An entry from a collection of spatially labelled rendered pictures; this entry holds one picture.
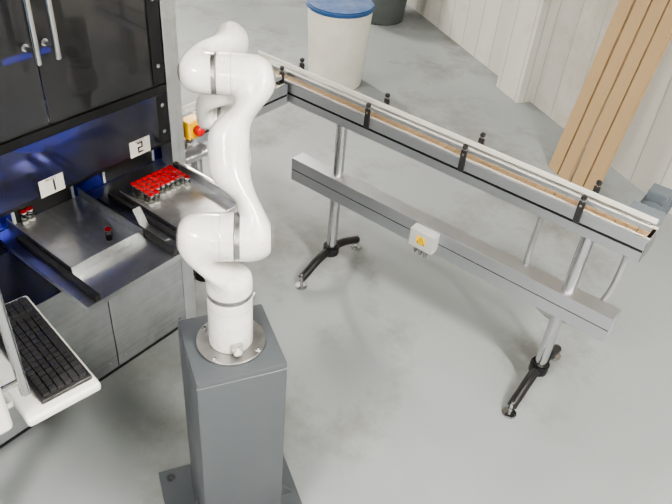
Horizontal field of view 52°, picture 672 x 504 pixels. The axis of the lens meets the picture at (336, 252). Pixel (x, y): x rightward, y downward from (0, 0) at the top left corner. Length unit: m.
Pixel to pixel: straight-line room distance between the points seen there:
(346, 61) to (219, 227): 3.61
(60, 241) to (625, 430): 2.31
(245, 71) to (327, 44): 3.45
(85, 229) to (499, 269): 1.58
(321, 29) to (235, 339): 3.50
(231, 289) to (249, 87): 0.49
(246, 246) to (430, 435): 1.48
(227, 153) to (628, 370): 2.31
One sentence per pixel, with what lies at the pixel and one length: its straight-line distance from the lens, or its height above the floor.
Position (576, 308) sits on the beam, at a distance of 2.81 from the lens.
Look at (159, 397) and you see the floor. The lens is 2.96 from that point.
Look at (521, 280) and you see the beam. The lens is 2.85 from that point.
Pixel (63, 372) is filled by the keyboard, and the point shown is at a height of 0.83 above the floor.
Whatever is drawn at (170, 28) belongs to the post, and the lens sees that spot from 2.42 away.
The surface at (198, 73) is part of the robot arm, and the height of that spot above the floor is 1.57.
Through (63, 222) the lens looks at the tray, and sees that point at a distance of 2.41.
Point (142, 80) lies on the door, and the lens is 2.42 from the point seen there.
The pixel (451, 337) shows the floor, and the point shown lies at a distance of 3.28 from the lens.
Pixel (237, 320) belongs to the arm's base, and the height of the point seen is 0.99.
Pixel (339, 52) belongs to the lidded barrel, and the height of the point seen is 0.31.
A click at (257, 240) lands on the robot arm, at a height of 1.25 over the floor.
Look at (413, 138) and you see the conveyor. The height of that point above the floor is 0.93.
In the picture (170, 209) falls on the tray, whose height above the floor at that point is 0.88.
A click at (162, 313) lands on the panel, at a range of 2.98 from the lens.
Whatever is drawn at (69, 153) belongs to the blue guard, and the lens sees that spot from 2.33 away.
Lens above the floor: 2.27
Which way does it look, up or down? 38 degrees down
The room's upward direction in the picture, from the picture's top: 6 degrees clockwise
